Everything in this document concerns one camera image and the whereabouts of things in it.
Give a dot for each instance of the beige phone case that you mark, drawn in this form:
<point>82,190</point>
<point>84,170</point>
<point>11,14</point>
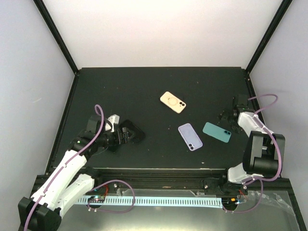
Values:
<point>173,102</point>

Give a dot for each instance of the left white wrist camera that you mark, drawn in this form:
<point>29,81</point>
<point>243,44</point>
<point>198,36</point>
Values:
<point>113,120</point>

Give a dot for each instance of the lavender phone case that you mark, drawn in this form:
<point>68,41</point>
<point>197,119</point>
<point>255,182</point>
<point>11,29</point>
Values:
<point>190,137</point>

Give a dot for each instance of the black front rail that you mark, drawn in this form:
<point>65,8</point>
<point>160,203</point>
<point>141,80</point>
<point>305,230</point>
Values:
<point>158,178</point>

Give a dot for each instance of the left black frame post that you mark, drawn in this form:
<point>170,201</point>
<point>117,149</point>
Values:
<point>40,5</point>

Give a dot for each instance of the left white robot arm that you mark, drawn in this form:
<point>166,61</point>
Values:
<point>45,209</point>

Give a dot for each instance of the light blue cable duct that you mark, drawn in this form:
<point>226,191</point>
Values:
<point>155,201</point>

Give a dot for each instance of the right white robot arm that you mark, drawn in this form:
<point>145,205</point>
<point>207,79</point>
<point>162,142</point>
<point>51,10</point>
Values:
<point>263,154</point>

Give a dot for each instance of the circuit board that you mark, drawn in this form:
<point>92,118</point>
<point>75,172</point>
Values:
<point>96,199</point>
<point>234,200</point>

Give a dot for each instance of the black phone case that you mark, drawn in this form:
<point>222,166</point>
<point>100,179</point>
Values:
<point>135,134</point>

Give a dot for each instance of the right circuit board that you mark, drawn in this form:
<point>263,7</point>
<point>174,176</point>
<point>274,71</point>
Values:
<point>234,200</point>

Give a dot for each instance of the black frame post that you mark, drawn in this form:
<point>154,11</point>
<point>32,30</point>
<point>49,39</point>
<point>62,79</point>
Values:
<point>40,5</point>
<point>281,11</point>

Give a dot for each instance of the teal phone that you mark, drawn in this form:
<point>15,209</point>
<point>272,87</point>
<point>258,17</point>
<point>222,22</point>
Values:
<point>217,132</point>

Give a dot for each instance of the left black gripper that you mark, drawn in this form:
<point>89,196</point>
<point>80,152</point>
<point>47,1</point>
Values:
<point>124,135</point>

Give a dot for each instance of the left circuit board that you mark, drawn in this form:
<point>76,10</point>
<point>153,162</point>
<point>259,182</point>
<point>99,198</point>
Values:
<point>96,199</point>

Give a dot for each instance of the right black frame post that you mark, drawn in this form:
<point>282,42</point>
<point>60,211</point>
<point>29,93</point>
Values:
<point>281,11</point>

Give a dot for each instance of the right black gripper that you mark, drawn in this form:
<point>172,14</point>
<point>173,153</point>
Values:
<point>224,115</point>

